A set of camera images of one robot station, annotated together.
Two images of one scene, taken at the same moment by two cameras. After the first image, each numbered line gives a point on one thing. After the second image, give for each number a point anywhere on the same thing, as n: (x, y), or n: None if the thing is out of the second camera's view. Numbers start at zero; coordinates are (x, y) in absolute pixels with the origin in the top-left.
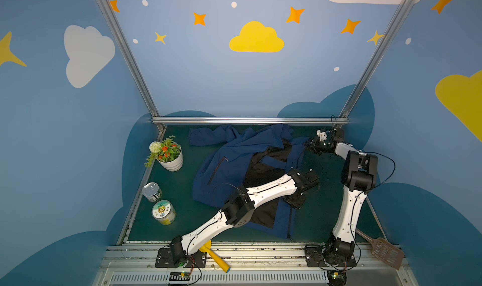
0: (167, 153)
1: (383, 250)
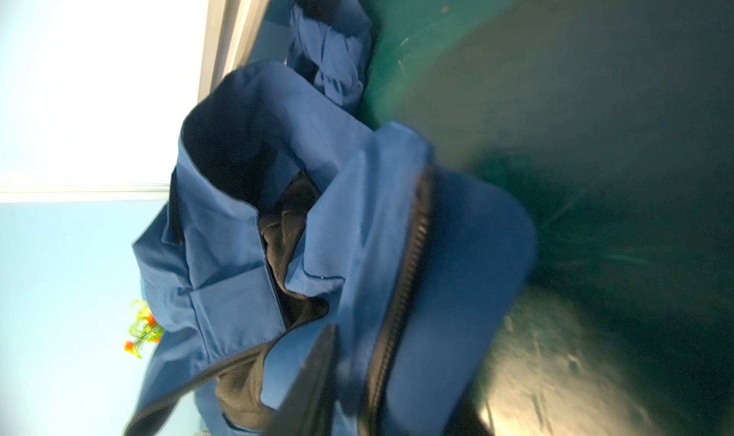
0: (143, 327)
1: None
